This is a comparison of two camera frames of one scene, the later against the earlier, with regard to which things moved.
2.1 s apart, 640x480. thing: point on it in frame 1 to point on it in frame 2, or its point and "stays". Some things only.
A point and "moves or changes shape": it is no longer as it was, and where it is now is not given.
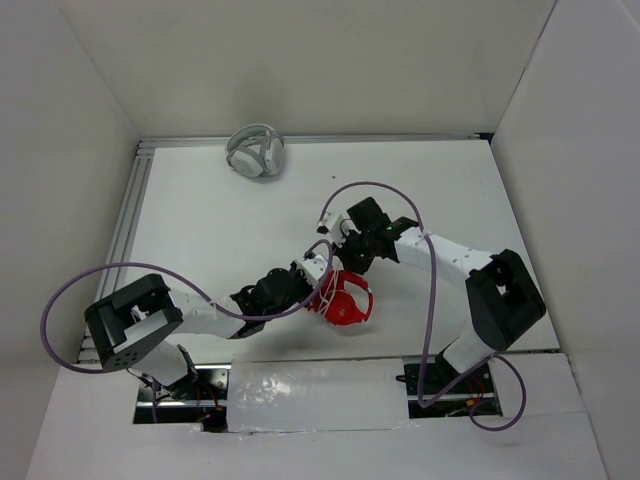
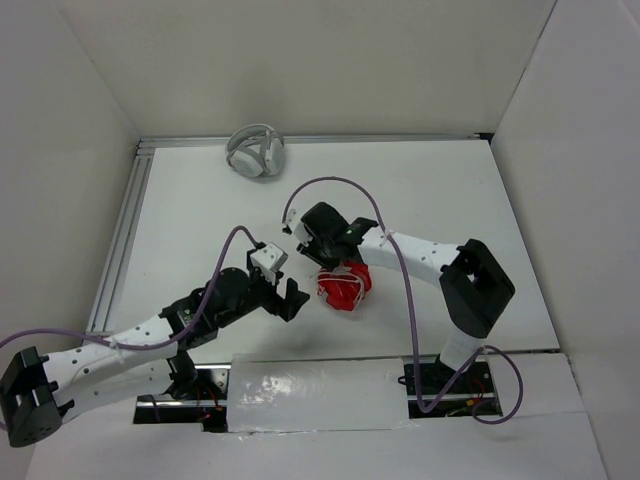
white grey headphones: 256,150 stays
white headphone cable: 327,294 to 341,273
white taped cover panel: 316,395 stays
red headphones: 336,304 moves or changes shape
